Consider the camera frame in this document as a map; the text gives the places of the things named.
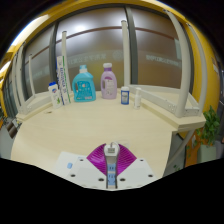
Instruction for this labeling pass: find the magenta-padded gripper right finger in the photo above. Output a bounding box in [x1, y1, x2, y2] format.
[115, 143, 158, 190]

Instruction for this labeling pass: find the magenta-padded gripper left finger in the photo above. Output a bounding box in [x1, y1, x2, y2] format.
[66, 143, 108, 190]

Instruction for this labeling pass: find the white charger block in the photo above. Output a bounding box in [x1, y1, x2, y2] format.
[103, 142, 120, 190]

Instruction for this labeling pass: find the white power strip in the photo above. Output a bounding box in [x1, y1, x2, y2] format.
[53, 150, 86, 178]

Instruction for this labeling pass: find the small white spray bottle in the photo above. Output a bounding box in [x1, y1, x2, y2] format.
[133, 87, 143, 110]

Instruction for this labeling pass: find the small blue white jar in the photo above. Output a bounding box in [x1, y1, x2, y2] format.
[120, 86, 131, 106]

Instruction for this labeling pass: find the blue detergent bottle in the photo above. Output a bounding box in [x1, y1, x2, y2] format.
[71, 64, 97, 103]

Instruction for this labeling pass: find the white bottle with blue cap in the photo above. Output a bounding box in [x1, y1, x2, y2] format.
[47, 81, 63, 109]

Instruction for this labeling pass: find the purple detergent bottle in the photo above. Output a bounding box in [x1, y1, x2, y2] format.
[100, 62, 118, 100]

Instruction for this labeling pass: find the white green toothpaste box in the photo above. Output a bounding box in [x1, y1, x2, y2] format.
[55, 55, 72, 106]

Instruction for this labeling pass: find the green potted plant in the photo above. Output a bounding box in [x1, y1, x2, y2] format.
[186, 105, 222, 164]

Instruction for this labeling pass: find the white metal frame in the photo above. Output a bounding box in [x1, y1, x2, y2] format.
[11, 9, 208, 119]

